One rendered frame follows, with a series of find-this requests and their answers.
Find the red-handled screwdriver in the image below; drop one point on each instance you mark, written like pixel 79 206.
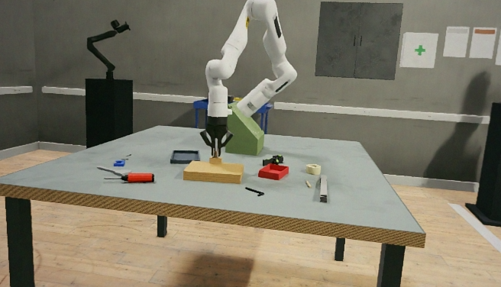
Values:
pixel 136 177

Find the small light wooden block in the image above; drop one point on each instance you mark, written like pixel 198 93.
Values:
pixel 215 160

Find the tan wooden board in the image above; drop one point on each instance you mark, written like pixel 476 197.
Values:
pixel 210 172

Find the red rectangular tray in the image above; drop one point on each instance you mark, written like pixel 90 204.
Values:
pixel 273 171

